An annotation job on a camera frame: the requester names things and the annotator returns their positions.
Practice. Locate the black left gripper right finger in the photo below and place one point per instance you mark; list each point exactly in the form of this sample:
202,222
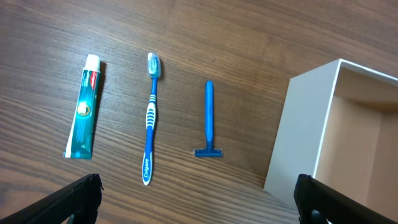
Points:
318,203

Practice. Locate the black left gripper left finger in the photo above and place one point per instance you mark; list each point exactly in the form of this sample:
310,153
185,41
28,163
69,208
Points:
78,202

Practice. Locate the green toothpaste tube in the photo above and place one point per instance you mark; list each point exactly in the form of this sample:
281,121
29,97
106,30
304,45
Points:
80,140

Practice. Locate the white cardboard box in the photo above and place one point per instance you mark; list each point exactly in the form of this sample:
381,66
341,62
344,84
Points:
339,125

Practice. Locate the blue disposable razor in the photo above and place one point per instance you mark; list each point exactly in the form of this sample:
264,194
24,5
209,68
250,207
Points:
209,150

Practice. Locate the blue and white toothbrush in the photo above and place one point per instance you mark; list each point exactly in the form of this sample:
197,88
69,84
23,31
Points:
154,72

